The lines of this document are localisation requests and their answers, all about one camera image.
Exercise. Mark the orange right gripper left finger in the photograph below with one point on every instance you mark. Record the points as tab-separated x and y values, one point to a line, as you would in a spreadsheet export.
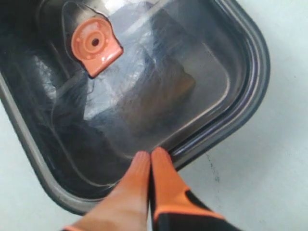
126	206

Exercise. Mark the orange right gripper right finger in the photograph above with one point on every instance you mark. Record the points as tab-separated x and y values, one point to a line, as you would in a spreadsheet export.
176	208

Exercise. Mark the dark lunchbox lid orange seal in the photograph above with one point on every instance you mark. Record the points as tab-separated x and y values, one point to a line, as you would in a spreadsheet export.
88	83

